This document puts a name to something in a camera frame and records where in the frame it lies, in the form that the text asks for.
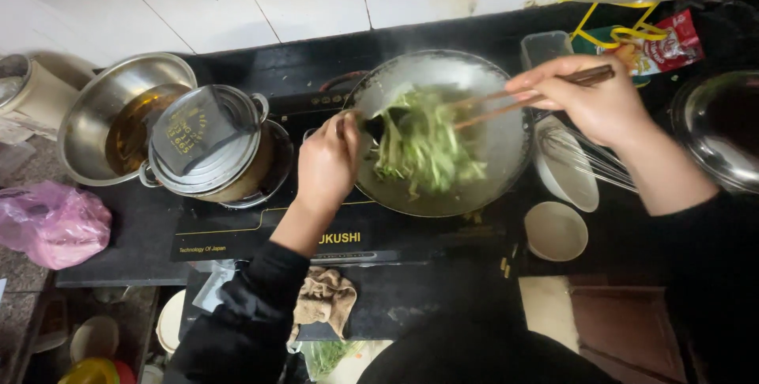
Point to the person's right hand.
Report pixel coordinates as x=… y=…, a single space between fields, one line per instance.
x=599 y=108

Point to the person's left hand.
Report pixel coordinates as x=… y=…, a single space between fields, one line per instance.
x=323 y=165

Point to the person's right fingers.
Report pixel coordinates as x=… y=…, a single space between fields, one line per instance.
x=533 y=73

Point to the brown wooden chopstick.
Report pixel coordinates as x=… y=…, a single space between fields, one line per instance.
x=480 y=98
x=492 y=116

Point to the metal spatula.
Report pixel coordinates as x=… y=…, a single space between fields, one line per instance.
x=385 y=102

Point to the clear plastic container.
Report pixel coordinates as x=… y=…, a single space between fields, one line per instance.
x=542 y=46

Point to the grey metal wok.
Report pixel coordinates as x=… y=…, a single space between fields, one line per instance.
x=504 y=147

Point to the white oval bowl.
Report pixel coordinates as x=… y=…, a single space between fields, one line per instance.
x=569 y=185

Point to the green leafy vegetables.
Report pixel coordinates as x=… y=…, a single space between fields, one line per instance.
x=427 y=147

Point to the red seasoning packet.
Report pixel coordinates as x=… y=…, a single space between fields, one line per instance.
x=670 y=46

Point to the small white round bowl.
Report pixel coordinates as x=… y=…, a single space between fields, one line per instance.
x=555 y=232

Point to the black plastic bag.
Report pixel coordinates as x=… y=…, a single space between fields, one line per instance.
x=726 y=28

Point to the brown wooden cabinet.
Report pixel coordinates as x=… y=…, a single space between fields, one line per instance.
x=628 y=330

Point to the steel cooking pot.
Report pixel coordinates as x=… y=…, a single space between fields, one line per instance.
x=267 y=170

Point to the brown dish cloth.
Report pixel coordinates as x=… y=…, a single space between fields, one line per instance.
x=323 y=301

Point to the black induction cooktop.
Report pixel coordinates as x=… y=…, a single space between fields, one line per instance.
x=249 y=236

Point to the steel pot lid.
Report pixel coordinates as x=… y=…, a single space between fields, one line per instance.
x=201 y=141

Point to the clear bag of greens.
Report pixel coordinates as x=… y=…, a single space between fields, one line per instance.
x=329 y=357

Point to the clear plastic wrapper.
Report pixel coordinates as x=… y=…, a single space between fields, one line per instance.
x=210 y=289

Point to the white plate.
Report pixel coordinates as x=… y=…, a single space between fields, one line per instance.
x=172 y=322

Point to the large steel mixing bowl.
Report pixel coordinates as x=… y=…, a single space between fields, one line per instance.
x=95 y=111

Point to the white rice cooker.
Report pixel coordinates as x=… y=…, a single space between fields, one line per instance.
x=41 y=96

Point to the pink plastic bag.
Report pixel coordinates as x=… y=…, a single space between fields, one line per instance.
x=50 y=224

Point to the beige cup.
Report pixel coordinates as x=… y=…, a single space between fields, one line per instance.
x=95 y=339

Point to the yellow and red container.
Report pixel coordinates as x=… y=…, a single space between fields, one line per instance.
x=95 y=372

